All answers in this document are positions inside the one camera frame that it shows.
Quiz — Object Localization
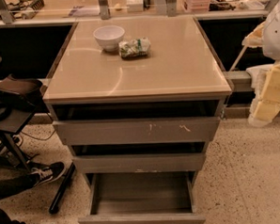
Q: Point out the black floor cable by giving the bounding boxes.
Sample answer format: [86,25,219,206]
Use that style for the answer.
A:
[19,112,56,144]

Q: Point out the person leg dark trousers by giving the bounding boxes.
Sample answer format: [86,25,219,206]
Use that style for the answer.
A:
[0,174,38,224]

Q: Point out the black stand table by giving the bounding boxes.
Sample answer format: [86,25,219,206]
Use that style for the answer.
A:
[0,53,40,172]

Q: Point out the grey drawer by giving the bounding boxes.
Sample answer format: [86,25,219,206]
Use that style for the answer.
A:
[79,172,205,224]
[69,142,208,173]
[53,100,220,146]

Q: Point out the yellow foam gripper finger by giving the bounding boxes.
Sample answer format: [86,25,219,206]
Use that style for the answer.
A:
[248,61,280,127]

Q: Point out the white bowl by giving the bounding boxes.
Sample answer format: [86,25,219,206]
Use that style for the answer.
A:
[93,25,126,52]

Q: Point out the dark bag on stand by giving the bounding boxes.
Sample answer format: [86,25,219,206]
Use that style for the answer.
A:
[0,75,42,111]

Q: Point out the grey middle drawer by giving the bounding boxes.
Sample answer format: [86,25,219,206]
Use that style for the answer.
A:
[69,142,208,173]

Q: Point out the beige top drawer cabinet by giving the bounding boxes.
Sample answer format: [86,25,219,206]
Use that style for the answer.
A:
[39,12,238,198]

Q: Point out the grey bottom drawer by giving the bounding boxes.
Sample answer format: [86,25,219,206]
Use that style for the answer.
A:
[79,172,205,224]

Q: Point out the grey top drawer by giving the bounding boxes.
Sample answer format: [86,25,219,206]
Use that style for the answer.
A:
[53,100,220,146]

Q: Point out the green white snack bag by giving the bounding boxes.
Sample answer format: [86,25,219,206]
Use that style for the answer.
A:
[118,38,150,58]

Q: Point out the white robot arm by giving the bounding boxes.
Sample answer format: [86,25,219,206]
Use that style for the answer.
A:
[241,0,280,127]

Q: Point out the black chair base leg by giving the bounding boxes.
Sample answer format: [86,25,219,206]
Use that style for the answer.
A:
[48,163,75,215]

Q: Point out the black sneaker upper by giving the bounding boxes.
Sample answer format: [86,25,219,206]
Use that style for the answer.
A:
[30,161,65,187]

